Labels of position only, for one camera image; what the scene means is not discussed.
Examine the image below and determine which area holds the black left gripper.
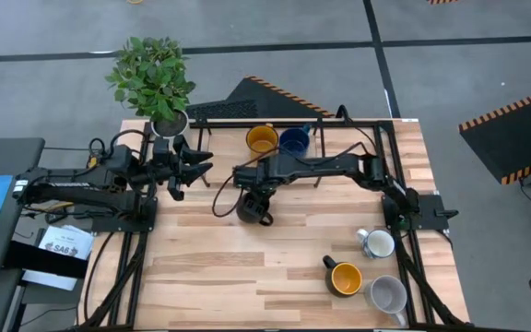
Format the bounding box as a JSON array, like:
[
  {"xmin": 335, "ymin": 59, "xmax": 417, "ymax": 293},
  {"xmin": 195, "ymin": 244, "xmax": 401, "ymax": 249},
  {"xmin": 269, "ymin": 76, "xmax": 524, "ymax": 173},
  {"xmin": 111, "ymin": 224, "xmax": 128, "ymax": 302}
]
[{"xmin": 152, "ymin": 134, "xmax": 215, "ymax": 202}]

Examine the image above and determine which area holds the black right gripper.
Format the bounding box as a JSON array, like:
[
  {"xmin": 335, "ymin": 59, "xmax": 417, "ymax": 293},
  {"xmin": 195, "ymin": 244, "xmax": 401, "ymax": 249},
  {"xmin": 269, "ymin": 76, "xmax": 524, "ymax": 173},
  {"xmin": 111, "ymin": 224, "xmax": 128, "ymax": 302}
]
[{"xmin": 232, "ymin": 163, "xmax": 278, "ymax": 219}]

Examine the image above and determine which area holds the all black mug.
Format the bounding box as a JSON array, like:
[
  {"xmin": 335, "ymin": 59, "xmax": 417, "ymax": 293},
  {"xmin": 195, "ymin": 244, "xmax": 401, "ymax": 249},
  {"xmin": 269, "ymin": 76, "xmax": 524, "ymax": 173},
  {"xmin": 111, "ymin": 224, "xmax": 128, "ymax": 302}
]
[{"xmin": 236, "ymin": 189, "xmax": 275, "ymax": 228}]

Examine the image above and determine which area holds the amber glass mug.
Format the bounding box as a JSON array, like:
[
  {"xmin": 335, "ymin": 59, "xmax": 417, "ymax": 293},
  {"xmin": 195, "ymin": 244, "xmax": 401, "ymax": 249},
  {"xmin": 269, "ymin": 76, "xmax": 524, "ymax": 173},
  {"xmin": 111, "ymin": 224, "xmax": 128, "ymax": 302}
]
[{"xmin": 245, "ymin": 123, "xmax": 280, "ymax": 161}]

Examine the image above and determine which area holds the dark blue mug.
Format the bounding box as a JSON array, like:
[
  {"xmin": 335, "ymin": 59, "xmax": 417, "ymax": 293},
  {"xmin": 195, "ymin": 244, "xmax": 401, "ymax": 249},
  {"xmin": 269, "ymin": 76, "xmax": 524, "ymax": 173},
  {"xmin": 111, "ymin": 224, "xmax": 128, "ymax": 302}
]
[{"xmin": 277, "ymin": 124, "xmax": 313, "ymax": 159}]

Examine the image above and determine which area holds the black mug yellow inside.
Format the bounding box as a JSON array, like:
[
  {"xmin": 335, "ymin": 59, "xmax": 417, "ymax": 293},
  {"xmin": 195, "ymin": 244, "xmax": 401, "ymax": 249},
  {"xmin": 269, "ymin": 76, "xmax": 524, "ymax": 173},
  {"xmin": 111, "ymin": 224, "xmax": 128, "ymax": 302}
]
[{"xmin": 322, "ymin": 255, "xmax": 364, "ymax": 298}]

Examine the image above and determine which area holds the white mug blue pattern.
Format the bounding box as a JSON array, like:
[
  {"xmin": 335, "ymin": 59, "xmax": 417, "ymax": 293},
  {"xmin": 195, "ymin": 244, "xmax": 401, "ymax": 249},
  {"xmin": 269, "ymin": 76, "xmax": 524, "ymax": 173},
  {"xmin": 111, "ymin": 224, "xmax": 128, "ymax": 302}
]
[{"xmin": 356, "ymin": 227, "xmax": 396, "ymax": 259}]

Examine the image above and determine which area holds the grey mug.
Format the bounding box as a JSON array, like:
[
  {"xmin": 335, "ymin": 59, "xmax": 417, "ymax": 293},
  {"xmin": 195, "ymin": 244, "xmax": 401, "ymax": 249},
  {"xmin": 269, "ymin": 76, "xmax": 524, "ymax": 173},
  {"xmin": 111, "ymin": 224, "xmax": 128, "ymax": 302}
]
[{"xmin": 364, "ymin": 275, "xmax": 408, "ymax": 327}]

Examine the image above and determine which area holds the triangular black mat striped edge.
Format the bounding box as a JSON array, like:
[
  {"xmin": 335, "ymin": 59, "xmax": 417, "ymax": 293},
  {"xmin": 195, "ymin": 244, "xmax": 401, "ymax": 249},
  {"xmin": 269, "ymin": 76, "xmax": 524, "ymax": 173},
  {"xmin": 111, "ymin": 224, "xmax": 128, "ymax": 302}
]
[{"xmin": 185, "ymin": 75, "xmax": 336, "ymax": 119}]

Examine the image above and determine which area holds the green potted plant white pot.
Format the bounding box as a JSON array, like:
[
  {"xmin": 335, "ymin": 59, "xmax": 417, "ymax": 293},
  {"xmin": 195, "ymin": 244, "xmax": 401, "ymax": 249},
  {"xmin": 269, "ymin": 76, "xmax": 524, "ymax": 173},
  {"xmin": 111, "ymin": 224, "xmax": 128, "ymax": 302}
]
[{"xmin": 104, "ymin": 35, "xmax": 196, "ymax": 139}]

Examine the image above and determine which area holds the white printed paper sheet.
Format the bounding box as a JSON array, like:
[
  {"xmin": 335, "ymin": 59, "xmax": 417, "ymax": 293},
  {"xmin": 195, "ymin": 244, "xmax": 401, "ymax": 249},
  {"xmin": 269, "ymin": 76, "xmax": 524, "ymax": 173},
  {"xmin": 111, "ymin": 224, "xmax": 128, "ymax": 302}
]
[{"xmin": 37, "ymin": 224, "xmax": 95, "ymax": 260}]

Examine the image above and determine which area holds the white flat box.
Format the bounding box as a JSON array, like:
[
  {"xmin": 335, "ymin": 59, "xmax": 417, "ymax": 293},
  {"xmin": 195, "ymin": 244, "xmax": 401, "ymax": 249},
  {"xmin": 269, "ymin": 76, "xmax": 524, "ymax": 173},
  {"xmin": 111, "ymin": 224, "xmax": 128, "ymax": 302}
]
[{"xmin": 20, "ymin": 269, "xmax": 80, "ymax": 292}]

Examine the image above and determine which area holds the large black mat striped edge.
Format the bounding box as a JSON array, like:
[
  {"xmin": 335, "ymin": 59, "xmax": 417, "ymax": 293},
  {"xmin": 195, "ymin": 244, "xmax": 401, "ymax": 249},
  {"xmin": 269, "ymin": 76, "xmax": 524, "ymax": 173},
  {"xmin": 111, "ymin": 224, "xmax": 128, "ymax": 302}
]
[{"xmin": 458, "ymin": 85, "xmax": 531, "ymax": 185}]

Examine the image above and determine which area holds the black wire rack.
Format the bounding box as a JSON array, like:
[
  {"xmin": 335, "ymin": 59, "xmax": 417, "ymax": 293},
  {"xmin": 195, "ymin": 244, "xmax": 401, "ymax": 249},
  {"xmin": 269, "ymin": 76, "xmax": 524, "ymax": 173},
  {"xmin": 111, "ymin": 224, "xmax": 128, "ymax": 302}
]
[{"xmin": 190, "ymin": 117, "xmax": 325, "ymax": 189}]

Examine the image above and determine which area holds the black power cable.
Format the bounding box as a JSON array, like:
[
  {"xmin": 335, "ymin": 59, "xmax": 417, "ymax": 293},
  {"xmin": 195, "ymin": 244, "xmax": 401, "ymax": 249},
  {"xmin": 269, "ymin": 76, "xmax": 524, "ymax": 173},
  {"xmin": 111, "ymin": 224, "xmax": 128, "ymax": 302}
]
[{"xmin": 336, "ymin": 104, "xmax": 382, "ymax": 148}]

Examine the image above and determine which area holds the black aluminium table frame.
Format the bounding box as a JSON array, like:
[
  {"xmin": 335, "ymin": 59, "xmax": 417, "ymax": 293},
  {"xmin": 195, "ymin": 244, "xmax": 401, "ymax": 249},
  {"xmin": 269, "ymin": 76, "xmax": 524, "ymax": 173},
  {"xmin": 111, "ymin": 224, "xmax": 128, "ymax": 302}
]
[{"xmin": 78, "ymin": 117, "xmax": 472, "ymax": 332}]

